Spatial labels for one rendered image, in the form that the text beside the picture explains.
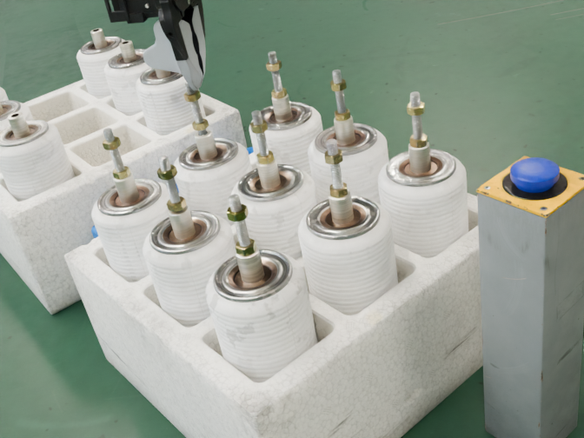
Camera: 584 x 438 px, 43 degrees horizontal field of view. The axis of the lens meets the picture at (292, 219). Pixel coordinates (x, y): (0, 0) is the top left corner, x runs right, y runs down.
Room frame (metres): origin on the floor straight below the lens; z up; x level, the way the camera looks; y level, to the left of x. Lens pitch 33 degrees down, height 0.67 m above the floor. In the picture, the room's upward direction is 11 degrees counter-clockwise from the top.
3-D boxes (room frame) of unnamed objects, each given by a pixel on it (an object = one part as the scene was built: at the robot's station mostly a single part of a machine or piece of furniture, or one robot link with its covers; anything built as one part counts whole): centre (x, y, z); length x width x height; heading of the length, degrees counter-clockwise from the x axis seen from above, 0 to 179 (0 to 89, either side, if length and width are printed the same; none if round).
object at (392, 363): (0.73, 0.02, 0.09); 0.39 x 0.39 x 0.18; 34
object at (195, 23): (0.85, 0.09, 0.39); 0.06 x 0.03 x 0.09; 71
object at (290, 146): (0.89, -0.02, 0.16); 0.10 x 0.10 x 0.18
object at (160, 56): (0.82, 0.10, 0.39); 0.06 x 0.03 x 0.09; 71
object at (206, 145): (0.83, 0.09, 0.26); 0.02 x 0.02 x 0.03
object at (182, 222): (0.66, 0.11, 0.26); 0.02 x 0.02 x 0.03
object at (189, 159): (0.83, 0.09, 0.25); 0.08 x 0.08 x 0.01
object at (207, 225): (0.66, 0.11, 0.25); 0.08 x 0.08 x 0.01
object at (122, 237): (0.76, 0.18, 0.16); 0.10 x 0.10 x 0.18
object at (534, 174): (0.53, -0.21, 0.32); 0.04 x 0.04 x 0.02
